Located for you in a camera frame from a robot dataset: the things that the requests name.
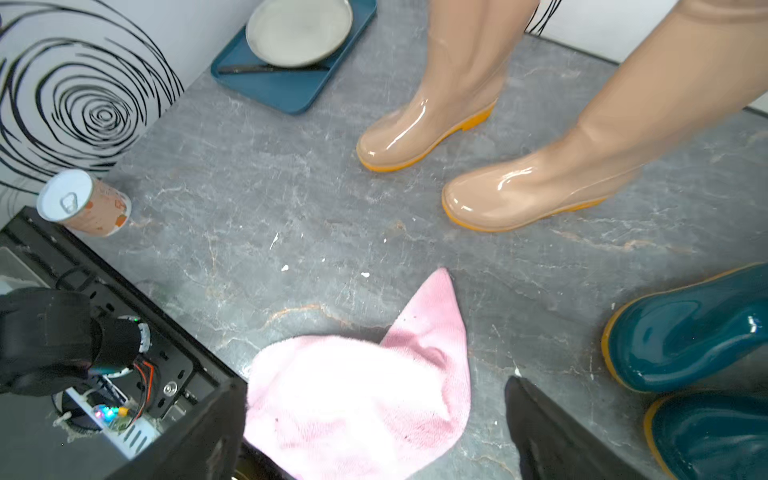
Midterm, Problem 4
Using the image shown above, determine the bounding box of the beige rubber boot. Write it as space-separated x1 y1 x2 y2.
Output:
442 1 767 232
356 0 539 172

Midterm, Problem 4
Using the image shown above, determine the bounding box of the teal rectangular tray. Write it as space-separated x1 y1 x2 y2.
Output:
210 1 378 115

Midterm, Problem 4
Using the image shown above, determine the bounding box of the pink microfiber cloth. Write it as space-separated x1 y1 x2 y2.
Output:
244 268 471 479

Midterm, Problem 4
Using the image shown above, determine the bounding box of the black knife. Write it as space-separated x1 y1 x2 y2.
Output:
216 64 330 75

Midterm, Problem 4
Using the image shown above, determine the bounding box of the grey round plate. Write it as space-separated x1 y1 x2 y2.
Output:
245 0 354 69

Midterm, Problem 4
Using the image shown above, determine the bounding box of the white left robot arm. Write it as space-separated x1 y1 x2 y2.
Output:
1 287 151 397

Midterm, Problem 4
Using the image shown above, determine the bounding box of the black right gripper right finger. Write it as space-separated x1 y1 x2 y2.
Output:
505 376 643 480

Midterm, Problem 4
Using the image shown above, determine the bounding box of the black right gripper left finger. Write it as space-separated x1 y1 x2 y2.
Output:
109 379 246 480

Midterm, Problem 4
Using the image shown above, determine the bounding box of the green rubber boot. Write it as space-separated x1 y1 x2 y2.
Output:
601 263 767 393
643 392 767 479

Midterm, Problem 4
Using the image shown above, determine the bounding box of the copper tape roll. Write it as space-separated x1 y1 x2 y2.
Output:
36 169 132 237

